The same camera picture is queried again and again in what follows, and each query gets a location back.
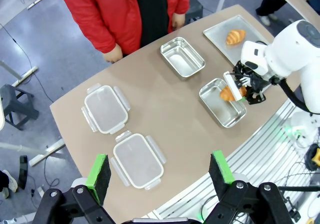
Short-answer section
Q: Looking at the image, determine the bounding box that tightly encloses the black floor cable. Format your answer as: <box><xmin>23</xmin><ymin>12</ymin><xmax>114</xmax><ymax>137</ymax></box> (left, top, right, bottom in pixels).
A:
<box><xmin>0</xmin><ymin>23</ymin><xmax>55</xmax><ymax>103</ymax></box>

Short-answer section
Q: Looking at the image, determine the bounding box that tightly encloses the lidded steel container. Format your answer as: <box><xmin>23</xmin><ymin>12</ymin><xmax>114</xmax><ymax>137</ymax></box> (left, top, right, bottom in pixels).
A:
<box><xmin>109</xmin><ymin>130</ymin><xmax>168</xmax><ymax>191</ymax></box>

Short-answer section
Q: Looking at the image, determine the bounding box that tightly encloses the flat black floor object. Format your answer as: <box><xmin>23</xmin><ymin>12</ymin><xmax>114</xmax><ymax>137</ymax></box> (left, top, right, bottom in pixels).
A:
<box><xmin>17</xmin><ymin>155</ymin><xmax>29</xmax><ymax>190</ymax></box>

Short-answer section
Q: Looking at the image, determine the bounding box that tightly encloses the person's left forearm red sleeve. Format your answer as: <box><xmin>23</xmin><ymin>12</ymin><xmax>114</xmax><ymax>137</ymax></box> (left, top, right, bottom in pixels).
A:
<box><xmin>172</xmin><ymin>0</ymin><xmax>190</xmax><ymax>15</ymax></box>

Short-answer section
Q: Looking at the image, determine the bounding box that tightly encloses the person's right forearm red sleeve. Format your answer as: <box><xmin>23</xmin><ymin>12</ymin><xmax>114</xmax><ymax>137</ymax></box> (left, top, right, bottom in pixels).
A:
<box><xmin>72</xmin><ymin>0</ymin><xmax>119</xmax><ymax>54</ymax></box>

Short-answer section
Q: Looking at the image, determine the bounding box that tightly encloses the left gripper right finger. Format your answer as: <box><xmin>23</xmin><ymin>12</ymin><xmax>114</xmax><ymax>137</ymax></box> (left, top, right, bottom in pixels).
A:
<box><xmin>204</xmin><ymin>150</ymin><xmax>293</xmax><ymax>224</ymax></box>

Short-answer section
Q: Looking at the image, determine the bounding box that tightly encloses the black plastic stool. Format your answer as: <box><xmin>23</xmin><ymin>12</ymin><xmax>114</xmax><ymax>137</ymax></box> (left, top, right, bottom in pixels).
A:
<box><xmin>184</xmin><ymin>0</ymin><xmax>204</xmax><ymax>25</ymax></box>

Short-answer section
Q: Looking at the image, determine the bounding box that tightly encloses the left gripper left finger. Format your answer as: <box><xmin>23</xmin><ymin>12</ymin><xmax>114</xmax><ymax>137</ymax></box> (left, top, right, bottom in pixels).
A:
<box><xmin>32</xmin><ymin>154</ymin><xmax>112</xmax><ymax>224</ymax></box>

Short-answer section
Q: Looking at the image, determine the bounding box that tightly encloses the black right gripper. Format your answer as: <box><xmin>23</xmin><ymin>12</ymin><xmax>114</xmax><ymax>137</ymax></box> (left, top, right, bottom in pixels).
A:
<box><xmin>223</xmin><ymin>60</ymin><xmax>271</xmax><ymax>106</ymax></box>

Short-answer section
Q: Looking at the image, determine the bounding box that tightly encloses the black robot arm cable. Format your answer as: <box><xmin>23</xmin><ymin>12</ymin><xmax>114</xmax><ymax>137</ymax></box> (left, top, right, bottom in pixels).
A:
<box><xmin>276</xmin><ymin>78</ymin><xmax>315</xmax><ymax>114</ymax></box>

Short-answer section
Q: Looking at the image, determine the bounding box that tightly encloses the clear plastic clip lid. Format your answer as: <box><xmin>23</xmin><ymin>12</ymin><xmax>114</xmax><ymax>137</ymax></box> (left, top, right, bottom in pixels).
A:
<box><xmin>81</xmin><ymin>82</ymin><xmax>131</xmax><ymax>135</ymax></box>

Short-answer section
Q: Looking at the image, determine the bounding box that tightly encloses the yellow and black tool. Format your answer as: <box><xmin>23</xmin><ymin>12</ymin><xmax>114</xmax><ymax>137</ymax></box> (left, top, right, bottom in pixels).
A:
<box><xmin>305</xmin><ymin>144</ymin><xmax>320</xmax><ymax>172</ymax></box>

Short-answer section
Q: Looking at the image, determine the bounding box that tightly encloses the dark grey plastic stool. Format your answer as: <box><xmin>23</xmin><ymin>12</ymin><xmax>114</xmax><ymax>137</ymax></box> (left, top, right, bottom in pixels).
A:
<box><xmin>0</xmin><ymin>84</ymin><xmax>40</xmax><ymax>131</ymax></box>

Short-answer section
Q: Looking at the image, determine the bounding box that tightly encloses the bundle of black cables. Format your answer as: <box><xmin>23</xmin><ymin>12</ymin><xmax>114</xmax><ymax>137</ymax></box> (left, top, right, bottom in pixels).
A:
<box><xmin>279</xmin><ymin>159</ymin><xmax>320</xmax><ymax>224</ymax></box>

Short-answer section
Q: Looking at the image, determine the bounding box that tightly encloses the golden croissant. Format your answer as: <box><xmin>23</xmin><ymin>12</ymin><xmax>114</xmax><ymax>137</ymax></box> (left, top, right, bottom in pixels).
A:
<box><xmin>225</xmin><ymin>29</ymin><xmax>247</xmax><ymax>46</ymax></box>
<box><xmin>219</xmin><ymin>85</ymin><xmax>248</xmax><ymax>102</ymax></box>

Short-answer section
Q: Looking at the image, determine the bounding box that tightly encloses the person's left hand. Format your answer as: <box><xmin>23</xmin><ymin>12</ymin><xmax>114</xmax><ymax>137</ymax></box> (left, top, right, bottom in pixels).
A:
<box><xmin>171</xmin><ymin>12</ymin><xmax>186</xmax><ymax>31</ymax></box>

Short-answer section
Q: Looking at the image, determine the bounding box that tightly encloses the steel rectangular container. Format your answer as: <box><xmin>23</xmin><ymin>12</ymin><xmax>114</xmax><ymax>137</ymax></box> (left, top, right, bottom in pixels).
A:
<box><xmin>198</xmin><ymin>78</ymin><xmax>247</xmax><ymax>129</ymax></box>
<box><xmin>159</xmin><ymin>36</ymin><xmax>206</xmax><ymax>81</ymax></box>

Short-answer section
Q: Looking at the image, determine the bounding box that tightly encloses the person in red jacket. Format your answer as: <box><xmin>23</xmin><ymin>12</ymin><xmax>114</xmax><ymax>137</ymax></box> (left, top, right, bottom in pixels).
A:
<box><xmin>57</xmin><ymin>0</ymin><xmax>190</xmax><ymax>55</ymax></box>

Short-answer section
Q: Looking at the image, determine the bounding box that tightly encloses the perforated metal baking tray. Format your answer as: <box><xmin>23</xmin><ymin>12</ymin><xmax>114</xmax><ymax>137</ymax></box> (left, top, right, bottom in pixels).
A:
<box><xmin>202</xmin><ymin>14</ymin><xmax>271</xmax><ymax>67</ymax></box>

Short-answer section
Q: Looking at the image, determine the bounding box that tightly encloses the aluminium profile mounting plate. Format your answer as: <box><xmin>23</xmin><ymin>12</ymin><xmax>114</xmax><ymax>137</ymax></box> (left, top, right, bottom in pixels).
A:
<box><xmin>149</xmin><ymin>100</ymin><xmax>320</xmax><ymax>224</ymax></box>

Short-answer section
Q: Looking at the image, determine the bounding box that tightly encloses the person's right hand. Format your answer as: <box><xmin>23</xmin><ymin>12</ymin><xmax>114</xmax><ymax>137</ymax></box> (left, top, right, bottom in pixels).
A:
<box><xmin>103</xmin><ymin>43</ymin><xmax>123</xmax><ymax>64</ymax></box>

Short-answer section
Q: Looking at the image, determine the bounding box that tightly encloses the white sneaker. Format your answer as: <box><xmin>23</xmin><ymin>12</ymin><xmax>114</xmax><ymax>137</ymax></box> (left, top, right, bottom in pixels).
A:
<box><xmin>0</xmin><ymin>170</ymin><xmax>19</xmax><ymax>200</ymax></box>

